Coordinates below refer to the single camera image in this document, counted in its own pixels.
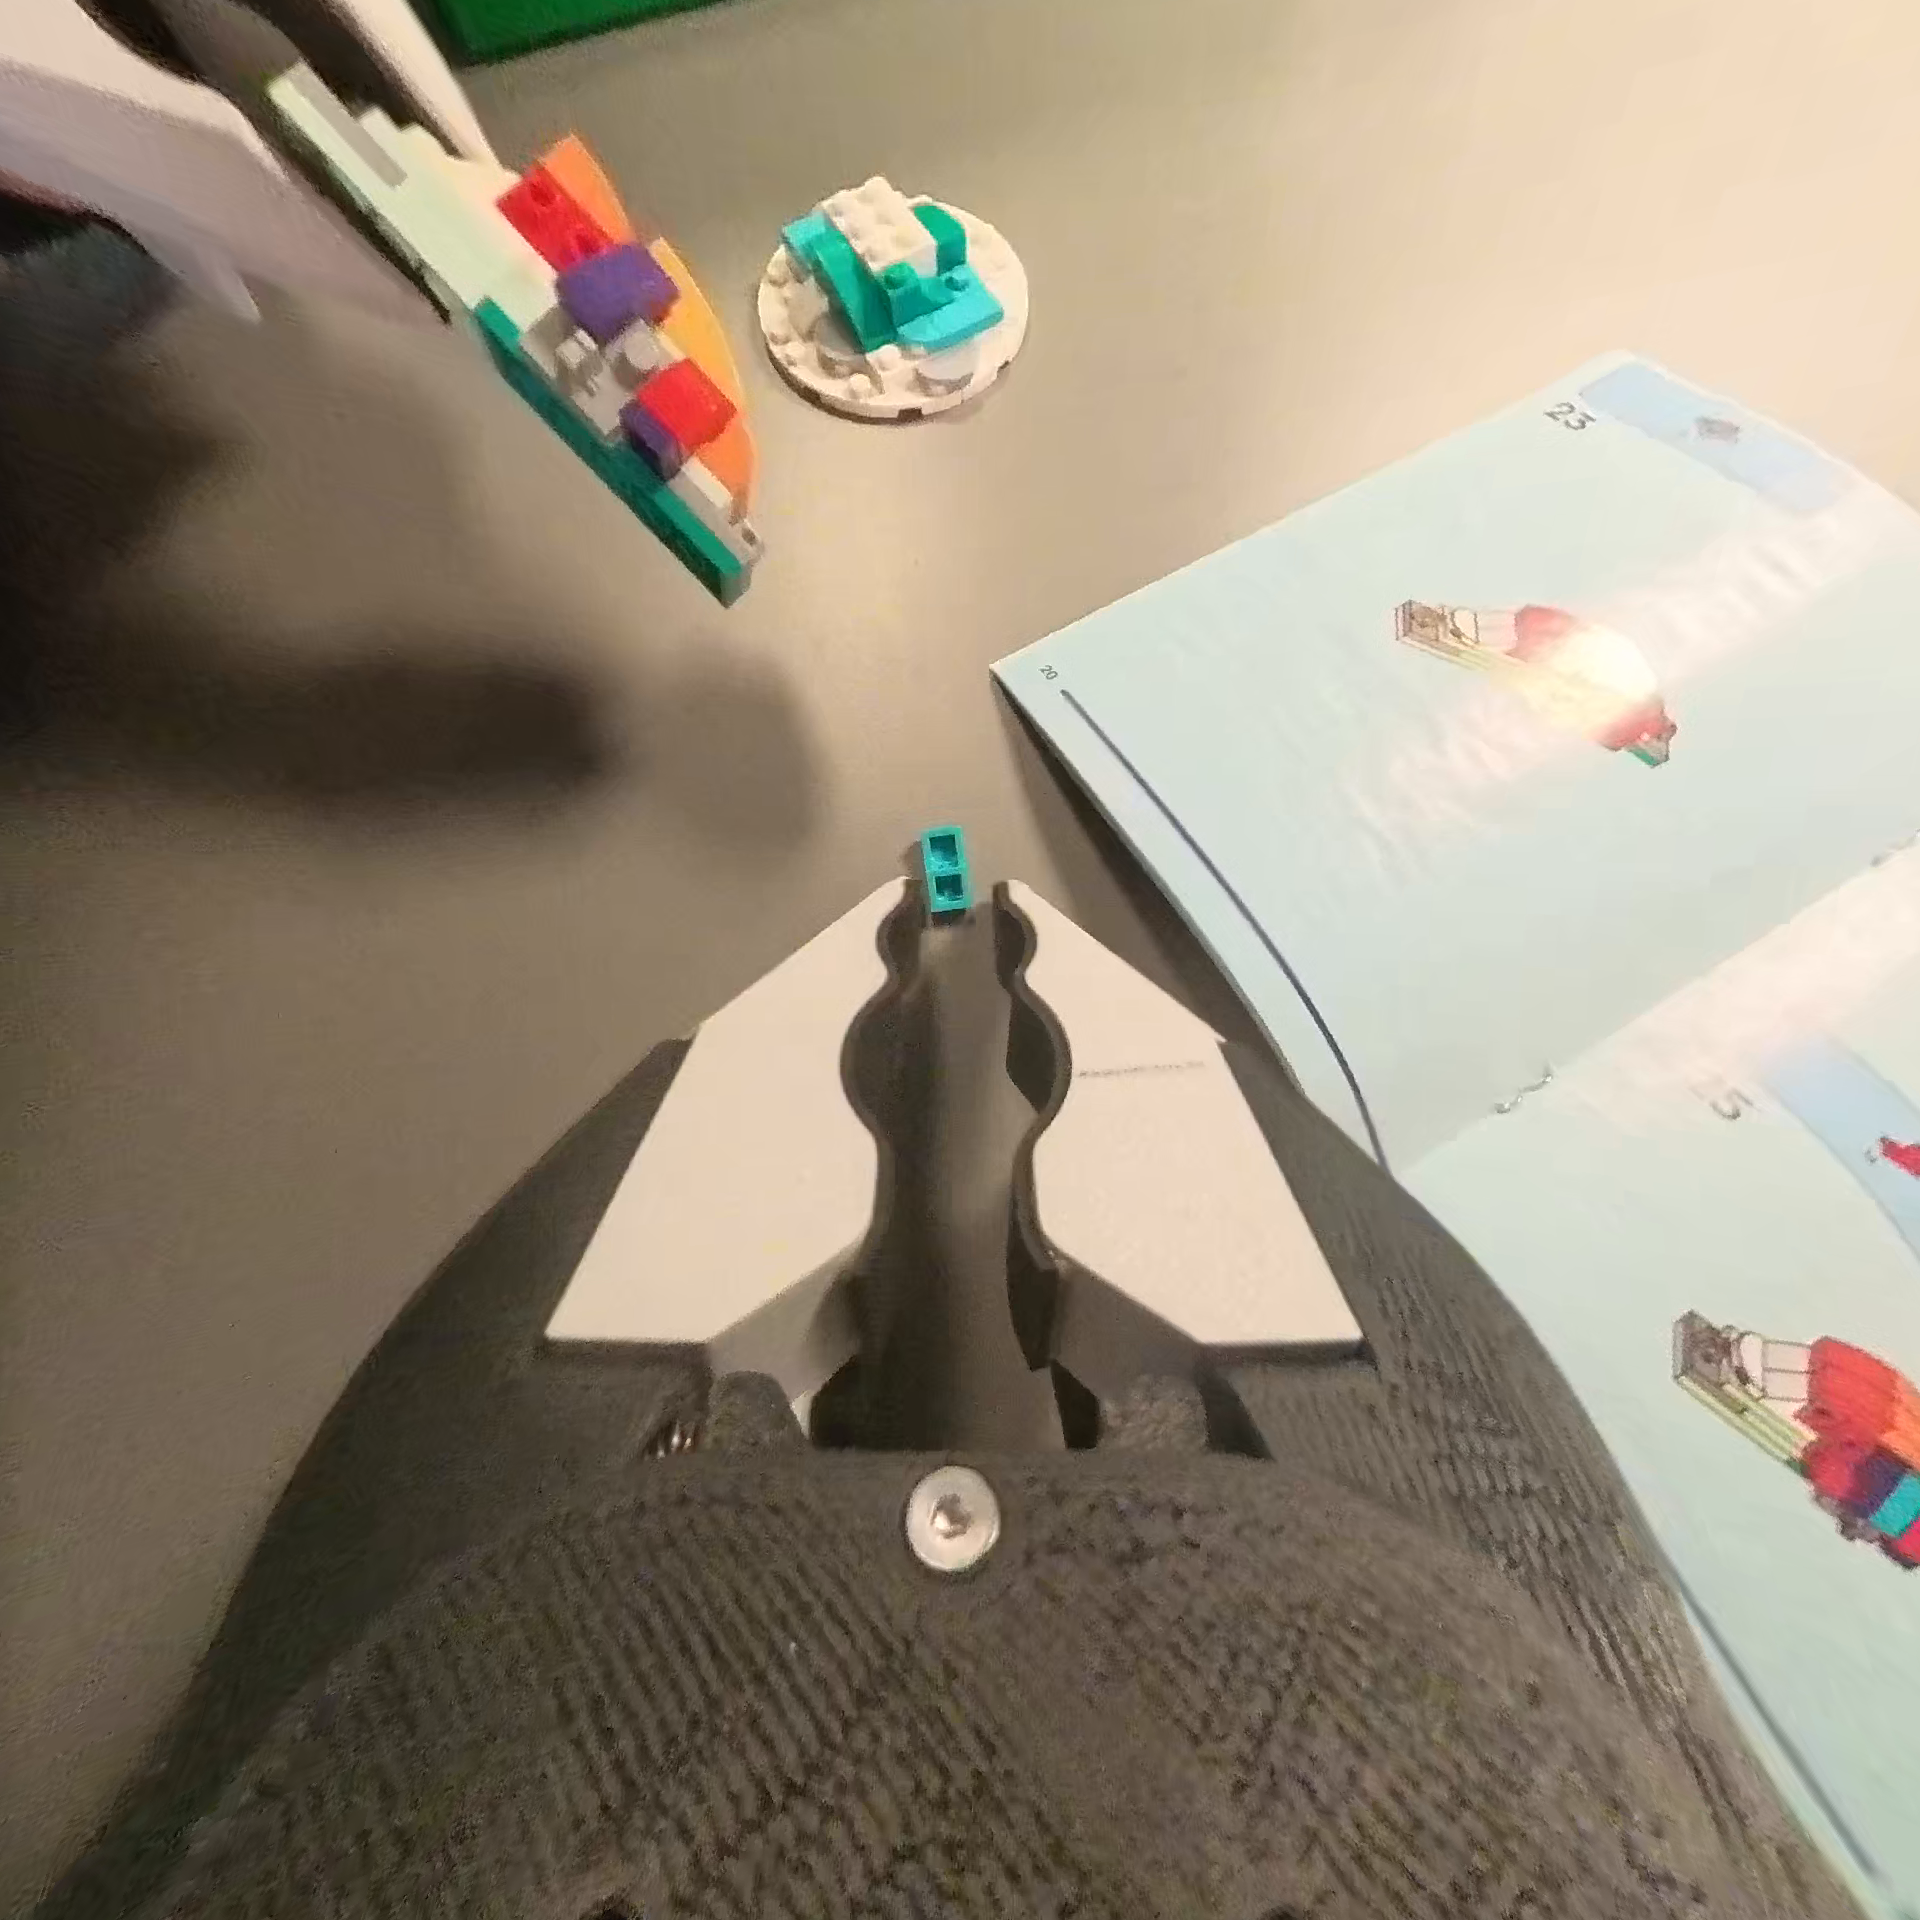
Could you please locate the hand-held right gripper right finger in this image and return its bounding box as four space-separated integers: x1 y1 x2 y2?
990 880 1371 1401

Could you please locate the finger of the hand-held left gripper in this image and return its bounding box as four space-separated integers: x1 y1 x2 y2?
0 52 270 329
316 0 501 166

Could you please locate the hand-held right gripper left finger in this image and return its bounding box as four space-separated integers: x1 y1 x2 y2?
539 880 917 1414

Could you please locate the purple lego piece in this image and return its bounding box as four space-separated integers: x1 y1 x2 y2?
557 244 674 344

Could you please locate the multicolour lego assembly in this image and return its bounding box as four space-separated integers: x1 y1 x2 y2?
270 66 769 610

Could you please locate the round white lego base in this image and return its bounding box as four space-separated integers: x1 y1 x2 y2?
756 175 1033 423

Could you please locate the green plastic bin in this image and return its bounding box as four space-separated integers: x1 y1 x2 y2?
408 0 606 71

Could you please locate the open instruction booklet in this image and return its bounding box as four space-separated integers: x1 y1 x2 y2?
990 349 1920 1920

